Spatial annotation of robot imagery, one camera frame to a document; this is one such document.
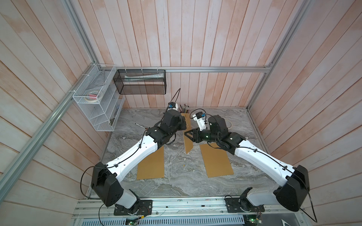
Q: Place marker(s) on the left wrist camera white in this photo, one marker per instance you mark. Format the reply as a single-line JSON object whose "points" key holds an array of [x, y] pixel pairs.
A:
{"points": [[172, 106]]}

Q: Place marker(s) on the masking tape roll on table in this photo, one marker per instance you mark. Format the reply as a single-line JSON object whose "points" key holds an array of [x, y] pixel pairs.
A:
{"points": [[230, 124]]}

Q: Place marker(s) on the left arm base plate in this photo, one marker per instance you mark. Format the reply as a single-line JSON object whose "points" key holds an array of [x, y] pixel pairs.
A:
{"points": [[140, 208]]}

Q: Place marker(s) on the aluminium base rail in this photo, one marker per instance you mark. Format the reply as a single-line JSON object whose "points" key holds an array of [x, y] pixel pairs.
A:
{"points": [[162, 207]]}

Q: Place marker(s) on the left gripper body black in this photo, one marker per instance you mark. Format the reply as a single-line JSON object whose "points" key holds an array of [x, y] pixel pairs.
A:
{"points": [[180, 125]]}

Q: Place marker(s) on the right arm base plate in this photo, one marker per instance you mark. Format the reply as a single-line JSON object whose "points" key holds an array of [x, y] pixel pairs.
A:
{"points": [[237, 205]]}

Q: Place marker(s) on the white wire shelf rack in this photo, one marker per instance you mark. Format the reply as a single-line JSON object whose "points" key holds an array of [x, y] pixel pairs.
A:
{"points": [[102, 115]]}

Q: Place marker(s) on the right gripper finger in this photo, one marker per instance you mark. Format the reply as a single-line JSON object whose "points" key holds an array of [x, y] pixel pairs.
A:
{"points": [[193, 138], [191, 132]]}

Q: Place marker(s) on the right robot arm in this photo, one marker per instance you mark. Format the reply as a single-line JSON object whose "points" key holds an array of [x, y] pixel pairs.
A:
{"points": [[293, 182]]}

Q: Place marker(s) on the tape roll in rack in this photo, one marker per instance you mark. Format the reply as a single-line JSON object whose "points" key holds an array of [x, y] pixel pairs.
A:
{"points": [[93, 96]]}

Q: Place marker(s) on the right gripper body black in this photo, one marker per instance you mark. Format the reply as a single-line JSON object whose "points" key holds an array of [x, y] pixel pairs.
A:
{"points": [[206, 136]]}

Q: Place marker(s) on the black mesh basket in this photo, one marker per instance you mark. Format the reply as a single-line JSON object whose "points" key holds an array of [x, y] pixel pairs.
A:
{"points": [[140, 81]]}

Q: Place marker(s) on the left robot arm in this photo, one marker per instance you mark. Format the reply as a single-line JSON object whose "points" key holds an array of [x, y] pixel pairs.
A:
{"points": [[106, 178]]}

